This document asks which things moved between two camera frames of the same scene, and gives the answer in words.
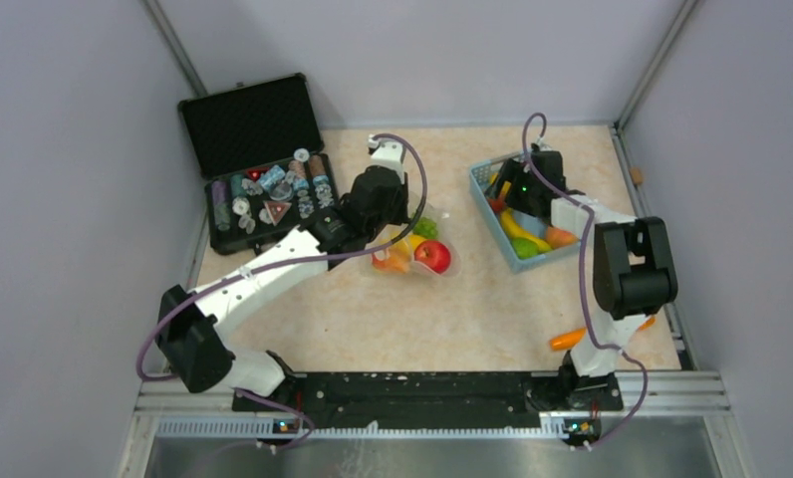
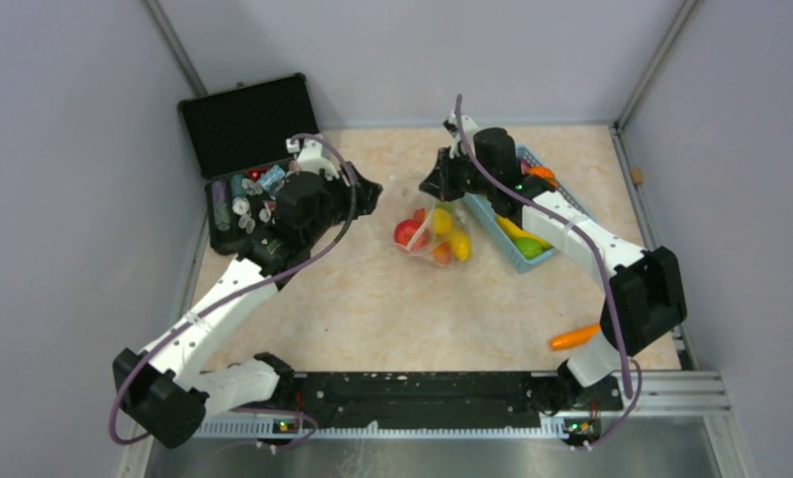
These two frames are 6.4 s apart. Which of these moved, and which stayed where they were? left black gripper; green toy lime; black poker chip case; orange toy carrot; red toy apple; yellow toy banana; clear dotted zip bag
Moved: clear dotted zip bag; left black gripper; red toy apple
Stayed: black poker chip case; yellow toy banana; orange toy carrot; green toy lime
